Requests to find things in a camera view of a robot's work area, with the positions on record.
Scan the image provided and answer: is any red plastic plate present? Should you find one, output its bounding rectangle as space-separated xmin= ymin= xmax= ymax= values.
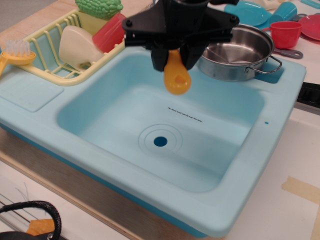
xmin=298 ymin=14 xmax=320 ymax=41

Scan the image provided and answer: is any red cup with handle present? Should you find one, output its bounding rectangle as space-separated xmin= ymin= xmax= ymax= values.
xmin=262 ymin=21 xmax=302 ymax=49

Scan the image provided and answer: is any blue plastic cup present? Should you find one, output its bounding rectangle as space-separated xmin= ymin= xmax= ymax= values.
xmin=268 ymin=1 xmax=298 ymax=24

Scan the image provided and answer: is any blue plastic plate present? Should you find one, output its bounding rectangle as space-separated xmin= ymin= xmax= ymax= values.
xmin=224 ymin=1 xmax=272 ymax=27

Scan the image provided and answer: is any stainless steel pot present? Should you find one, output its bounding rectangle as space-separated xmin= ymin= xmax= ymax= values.
xmin=197 ymin=24 xmax=283 ymax=82

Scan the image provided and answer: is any cream toy item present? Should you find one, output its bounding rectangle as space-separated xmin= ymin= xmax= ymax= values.
xmin=252 ymin=0 xmax=285 ymax=11

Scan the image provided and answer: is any beige masking tape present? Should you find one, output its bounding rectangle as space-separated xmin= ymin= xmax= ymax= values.
xmin=281 ymin=176 xmax=320 ymax=205

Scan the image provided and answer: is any grey toy utensil handle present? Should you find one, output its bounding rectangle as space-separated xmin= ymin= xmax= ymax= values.
xmin=273 ymin=48 xmax=304 ymax=60

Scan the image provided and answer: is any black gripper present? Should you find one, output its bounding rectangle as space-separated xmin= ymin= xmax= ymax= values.
xmin=122 ymin=0 xmax=240 ymax=72

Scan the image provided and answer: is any yellow handled toy knife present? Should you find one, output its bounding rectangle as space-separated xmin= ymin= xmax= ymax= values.
xmin=163 ymin=49 xmax=192 ymax=95

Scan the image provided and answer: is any green toy vegetable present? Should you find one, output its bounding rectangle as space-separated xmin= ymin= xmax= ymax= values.
xmin=75 ymin=0 xmax=124 ymax=20

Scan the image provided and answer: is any orange tape piece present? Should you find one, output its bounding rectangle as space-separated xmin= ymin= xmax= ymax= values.
xmin=26 ymin=219 xmax=55 ymax=236

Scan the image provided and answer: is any light blue toy sink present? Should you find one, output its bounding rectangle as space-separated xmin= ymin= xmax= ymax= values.
xmin=0 ymin=47 xmax=306 ymax=237

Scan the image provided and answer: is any yellow dish brush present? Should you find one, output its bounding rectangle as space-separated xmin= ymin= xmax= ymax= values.
xmin=0 ymin=39 xmax=37 ymax=75

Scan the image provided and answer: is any red plastic cup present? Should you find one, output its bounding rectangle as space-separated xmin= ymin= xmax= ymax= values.
xmin=92 ymin=13 xmax=126 ymax=53

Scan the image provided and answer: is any yellow dish rack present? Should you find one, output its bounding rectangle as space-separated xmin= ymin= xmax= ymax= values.
xmin=19 ymin=8 xmax=125 ymax=86

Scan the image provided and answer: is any cream plastic dish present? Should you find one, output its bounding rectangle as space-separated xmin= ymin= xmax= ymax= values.
xmin=58 ymin=25 xmax=104 ymax=71

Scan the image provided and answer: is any black bracket at right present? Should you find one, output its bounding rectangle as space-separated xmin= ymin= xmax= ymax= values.
xmin=296 ymin=82 xmax=320 ymax=109

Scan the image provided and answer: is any black braided cable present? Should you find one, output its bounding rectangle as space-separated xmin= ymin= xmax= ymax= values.
xmin=0 ymin=200 xmax=62 ymax=240

